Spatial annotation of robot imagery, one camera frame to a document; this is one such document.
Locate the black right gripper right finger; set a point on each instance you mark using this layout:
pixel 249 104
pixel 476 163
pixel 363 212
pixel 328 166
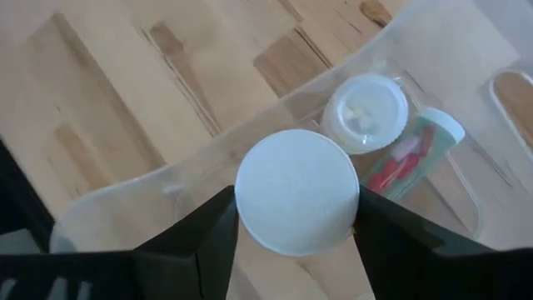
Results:
pixel 391 250

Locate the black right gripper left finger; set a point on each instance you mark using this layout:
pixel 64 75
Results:
pixel 208 250

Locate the green-tinted clear pill bottle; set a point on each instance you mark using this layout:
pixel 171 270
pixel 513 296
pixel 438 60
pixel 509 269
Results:
pixel 416 154

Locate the orange pill bottle white cap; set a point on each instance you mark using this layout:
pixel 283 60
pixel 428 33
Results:
pixel 295 191

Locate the white translucent pill bottle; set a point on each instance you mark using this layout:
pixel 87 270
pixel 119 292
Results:
pixel 366 108

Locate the clear plastic bin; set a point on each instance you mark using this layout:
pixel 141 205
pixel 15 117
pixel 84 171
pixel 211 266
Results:
pixel 458 50

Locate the black aluminium table frame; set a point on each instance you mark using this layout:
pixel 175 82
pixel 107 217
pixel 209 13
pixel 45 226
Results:
pixel 16 200

